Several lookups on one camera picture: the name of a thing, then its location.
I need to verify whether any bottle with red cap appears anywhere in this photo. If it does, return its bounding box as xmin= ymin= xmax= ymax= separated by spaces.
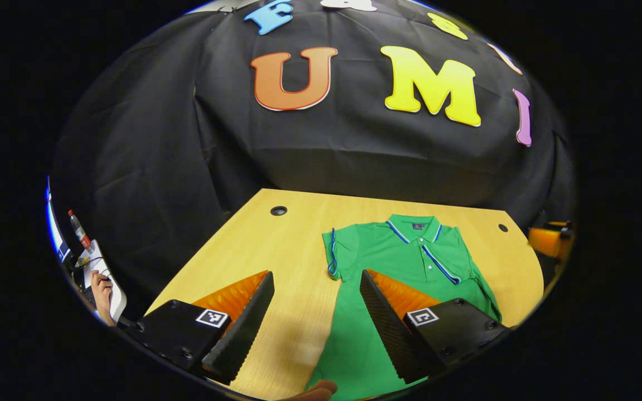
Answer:
xmin=67 ymin=209 xmax=92 ymax=250

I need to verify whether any white flat desk object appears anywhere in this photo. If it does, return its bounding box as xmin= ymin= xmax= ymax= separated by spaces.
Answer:
xmin=77 ymin=239 xmax=128 ymax=324

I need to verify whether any blue lit computer monitor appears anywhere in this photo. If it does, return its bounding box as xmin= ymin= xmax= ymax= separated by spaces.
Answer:
xmin=45 ymin=175 xmax=71 ymax=262

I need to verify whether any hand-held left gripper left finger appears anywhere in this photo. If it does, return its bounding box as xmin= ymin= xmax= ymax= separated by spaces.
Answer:
xmin=132 ymin=270 xmax=276 ymax=386

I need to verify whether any green T-shirt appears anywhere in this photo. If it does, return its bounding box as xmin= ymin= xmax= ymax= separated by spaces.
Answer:
xmin=305 ymin=214 xmax=503 ymax=401

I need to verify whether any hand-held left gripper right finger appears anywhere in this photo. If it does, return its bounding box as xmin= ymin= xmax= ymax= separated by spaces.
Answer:
xmin=359 ymin=269 xmax=510 ymax=385

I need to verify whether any black backdrop cloth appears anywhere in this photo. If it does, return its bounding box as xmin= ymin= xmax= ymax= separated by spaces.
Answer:
xmin=51 ymin=0 xmax=578 ymax=318

